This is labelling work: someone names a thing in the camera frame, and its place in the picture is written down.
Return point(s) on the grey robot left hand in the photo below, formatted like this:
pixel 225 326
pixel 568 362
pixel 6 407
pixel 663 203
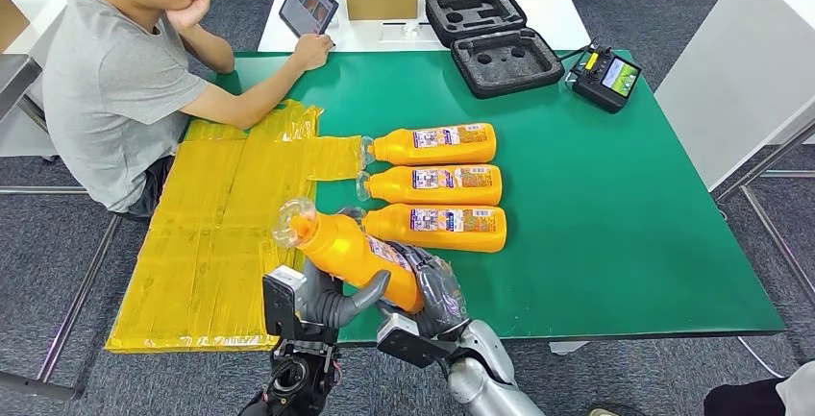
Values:
pixel 325 305

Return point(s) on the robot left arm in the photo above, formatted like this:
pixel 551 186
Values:
pixel 299 375

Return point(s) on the seated person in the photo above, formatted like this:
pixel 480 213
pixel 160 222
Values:
pixel 108 95

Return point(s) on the yellow taped cardboard mat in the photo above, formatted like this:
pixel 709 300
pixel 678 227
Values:
pixel 216 241

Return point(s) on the black remote controller with screen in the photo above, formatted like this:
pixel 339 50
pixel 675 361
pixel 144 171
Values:
pixel 605 82

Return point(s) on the brown cardboard sheet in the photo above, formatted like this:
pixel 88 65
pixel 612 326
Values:
pixel 11 22

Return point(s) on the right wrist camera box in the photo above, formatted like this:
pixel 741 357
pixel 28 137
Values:
pixel 407 343

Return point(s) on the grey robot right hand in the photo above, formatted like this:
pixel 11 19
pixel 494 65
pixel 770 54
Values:
pixel 442 298

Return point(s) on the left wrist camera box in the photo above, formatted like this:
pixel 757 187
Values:
pixel 280 302

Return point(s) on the black foam-lined carrying case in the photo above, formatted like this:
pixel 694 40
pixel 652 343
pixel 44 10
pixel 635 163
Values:
pixel 506 60

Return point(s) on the black tablet with stand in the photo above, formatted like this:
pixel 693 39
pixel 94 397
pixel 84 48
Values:
pixel 308 6

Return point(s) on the small white packet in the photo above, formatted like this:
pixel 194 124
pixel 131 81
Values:
pixel 407 31

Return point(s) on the metal table leg frame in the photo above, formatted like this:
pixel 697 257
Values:
pixel 70 318
pixel 770 235

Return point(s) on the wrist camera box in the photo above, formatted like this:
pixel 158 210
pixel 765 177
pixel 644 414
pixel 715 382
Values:
pixel 280 302
pixel 407 343

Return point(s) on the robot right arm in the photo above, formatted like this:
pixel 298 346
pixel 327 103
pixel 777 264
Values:
pixel 484 375

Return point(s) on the orange detergent bottle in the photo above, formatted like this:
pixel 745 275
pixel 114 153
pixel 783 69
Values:
pixel 401 148
pixel 395 187
pixel 395 228
pixel 344 254

